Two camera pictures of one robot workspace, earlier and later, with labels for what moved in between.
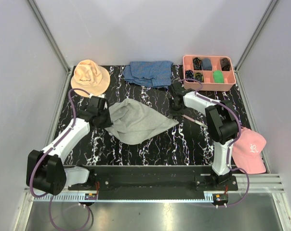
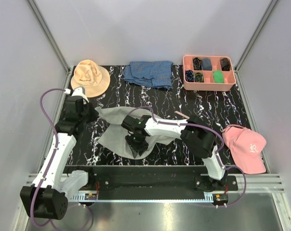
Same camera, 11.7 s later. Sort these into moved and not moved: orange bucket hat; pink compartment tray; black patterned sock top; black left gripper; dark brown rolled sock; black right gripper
Moved: black right gripper; black left gripper
Not moved: pink compartment tray; black patterned sock top; dark brown rolled sock; orange bucket hat
